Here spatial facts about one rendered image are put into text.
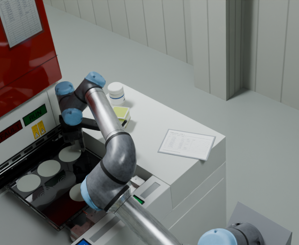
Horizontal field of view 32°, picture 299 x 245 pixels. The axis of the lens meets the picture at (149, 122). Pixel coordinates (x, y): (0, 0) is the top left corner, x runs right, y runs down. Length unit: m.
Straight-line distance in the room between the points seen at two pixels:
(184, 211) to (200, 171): 0.18
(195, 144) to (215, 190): 0.28
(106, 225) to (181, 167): 0.39
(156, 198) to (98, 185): 0.34
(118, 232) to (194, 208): 0.47
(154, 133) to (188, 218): 0.39
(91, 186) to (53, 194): 0.47
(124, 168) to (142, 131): 0.60
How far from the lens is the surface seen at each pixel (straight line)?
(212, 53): 3.79
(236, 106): 3.91
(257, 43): 3.80
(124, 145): 1.73
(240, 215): 1.91
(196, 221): 2.37
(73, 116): 2.02
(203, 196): 2.32
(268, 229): 1.88
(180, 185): 2.12
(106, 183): 1.74
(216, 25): 3.65
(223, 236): 1.70
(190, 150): 2.17
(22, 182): 2.30
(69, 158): 2.33
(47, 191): 2.22
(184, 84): 4.13
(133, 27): 4.65
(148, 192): 2.05
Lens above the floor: 2.48
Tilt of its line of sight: 40 degrees down
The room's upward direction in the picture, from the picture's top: 7 degrees counter-clockwise
